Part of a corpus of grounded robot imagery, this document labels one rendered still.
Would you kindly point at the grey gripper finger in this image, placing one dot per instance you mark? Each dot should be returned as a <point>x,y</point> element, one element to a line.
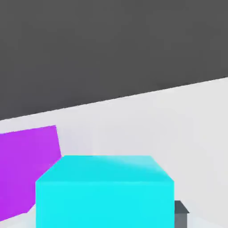
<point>180,216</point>

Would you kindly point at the small cyan cube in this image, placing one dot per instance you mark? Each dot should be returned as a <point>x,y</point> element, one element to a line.
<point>105,196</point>

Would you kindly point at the large purple box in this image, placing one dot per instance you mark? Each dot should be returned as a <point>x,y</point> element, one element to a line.
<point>23,169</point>

